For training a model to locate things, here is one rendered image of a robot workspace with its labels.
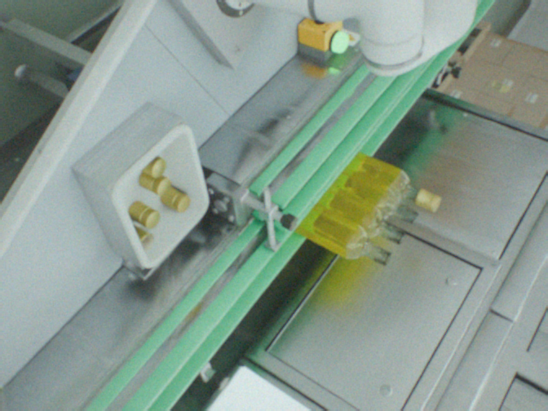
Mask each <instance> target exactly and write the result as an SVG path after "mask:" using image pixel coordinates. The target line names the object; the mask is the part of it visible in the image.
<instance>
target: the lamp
mask: <svg viewBox="0 0 548 411"><path fill-rule="evenodd" d="M347 44H348V36H347V35H346V34H345V33H343V32H341V31H339V30H336V31H335V32H334V33H333V35H332V36H330V39H329V50H330V51H333V52H337V53H342V52H344V51H345V50H346V48H347Z"/></svg>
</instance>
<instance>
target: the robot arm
mask: <svg viewBox="0 0 548 411"><path fill-rule="evenodd" d="M226 2H227V3H228V5H229V6H230V7H231V8H234V9H238V10H241V9H244V8H247V7H248V6H250V5H251V4H252V3H253V4H256V5H259V6H262V7H269V8H271V9H275V10H278V11H283V12H287V13H291V14H295V15H300V16H303V17H307V18H311V19H314V20H320V21H324V22H330V23H331V22H339V21H341V20H345V19H347V18H356V19H357V20H358V23H359V30H360V49H361V55H362V59H363V61H364V63H365V67H366V68H367V69H368V70H369V71H370V72H371V73H374V74H376V75H378V76H382V77H393V76H398V75H401V74H403V73H407V72H408V71H410V70H412V69H414V68H416V67H418V65H420V64H421V63H423V62H425V61H426V60H428V59H430V58H431V57H432V56H433V55H437V54H438V53H440V52H441V51H442V50H444V49H446V48H447V47H449V45H451V44H452V43H454V42H456V41H457V40H459V39H460V38H461V37H462V36H463V35H464V34H465V33H466V32H467V30H468V29H469V28H470V26H471V23H472V21H473V19H474V15H475V7H476V0H226Z"/></svg>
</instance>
